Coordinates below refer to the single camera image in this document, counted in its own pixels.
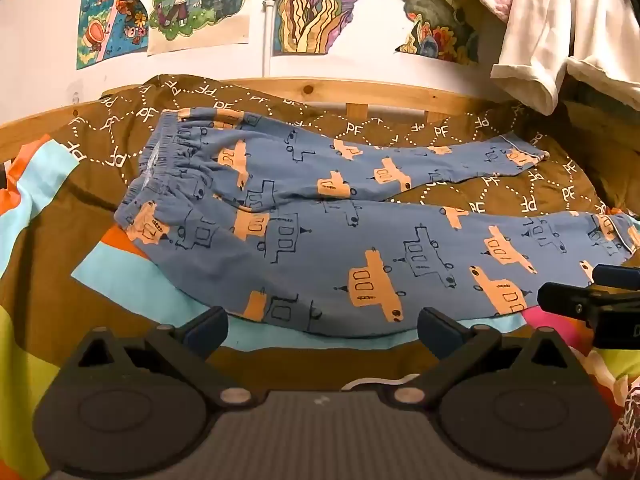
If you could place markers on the dark colourful wall poster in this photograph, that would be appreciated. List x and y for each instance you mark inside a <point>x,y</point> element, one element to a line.
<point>440,20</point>

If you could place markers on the brown printed blanket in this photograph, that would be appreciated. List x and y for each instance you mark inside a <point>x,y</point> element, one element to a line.
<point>50,240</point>

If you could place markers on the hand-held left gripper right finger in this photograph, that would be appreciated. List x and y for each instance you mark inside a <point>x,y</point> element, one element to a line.
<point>436,330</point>

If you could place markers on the white wall pipe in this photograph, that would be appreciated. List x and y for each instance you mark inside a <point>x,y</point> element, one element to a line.
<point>268,35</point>

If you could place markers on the wavy striped wall poster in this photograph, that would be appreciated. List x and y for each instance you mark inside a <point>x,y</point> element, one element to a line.
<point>320,5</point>

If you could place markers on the blue cartoon wall poster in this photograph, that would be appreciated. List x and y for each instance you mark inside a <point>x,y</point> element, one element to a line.
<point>107,5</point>

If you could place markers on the white t-shirt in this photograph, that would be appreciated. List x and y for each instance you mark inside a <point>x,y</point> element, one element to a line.
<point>550,25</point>

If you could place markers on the wooden bed frame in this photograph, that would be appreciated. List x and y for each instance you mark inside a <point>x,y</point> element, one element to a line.
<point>310,91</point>

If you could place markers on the blue printed pants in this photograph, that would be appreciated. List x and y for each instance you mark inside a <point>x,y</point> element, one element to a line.
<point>320,250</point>

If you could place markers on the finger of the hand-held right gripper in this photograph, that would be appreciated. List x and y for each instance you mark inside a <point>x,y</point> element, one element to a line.
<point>565,300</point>
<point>617,276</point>

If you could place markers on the green cartoon wall poster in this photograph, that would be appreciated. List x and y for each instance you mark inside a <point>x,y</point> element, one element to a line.
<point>200,5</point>

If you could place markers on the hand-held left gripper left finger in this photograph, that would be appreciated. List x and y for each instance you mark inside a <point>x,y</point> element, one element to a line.
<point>206,331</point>

